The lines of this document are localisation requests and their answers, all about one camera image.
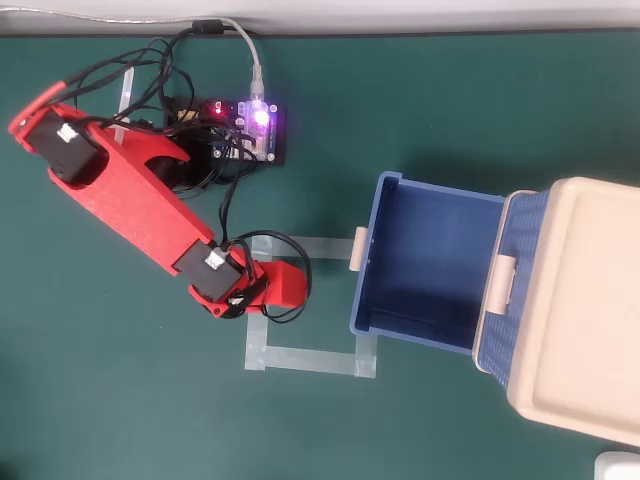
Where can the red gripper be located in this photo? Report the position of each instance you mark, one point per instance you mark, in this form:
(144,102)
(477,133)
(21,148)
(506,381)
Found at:
(285,287)

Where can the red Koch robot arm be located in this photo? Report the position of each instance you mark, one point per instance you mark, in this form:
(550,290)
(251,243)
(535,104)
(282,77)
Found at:
(135,200)

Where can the beige plastic drawer cabinet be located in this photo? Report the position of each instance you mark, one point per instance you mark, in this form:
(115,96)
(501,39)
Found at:
(590,310)

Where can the black electronics controller board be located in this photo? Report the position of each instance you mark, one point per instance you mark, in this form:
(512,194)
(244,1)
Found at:
(280,130)

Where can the dark green table mat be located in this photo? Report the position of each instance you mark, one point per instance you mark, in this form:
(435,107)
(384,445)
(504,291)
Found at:
(450,100)

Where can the white plastic object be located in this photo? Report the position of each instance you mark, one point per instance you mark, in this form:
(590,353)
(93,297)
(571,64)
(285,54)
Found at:
(620,470)

